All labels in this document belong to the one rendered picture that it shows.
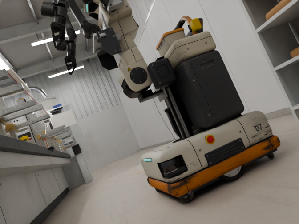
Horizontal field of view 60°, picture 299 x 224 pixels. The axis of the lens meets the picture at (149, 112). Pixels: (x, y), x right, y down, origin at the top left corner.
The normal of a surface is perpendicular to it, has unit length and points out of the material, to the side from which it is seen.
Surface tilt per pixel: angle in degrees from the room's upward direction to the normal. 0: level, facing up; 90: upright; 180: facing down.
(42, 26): 90
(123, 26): 90
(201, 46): 90
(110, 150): 90
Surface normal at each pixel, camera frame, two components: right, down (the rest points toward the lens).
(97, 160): 0.21, -0.18
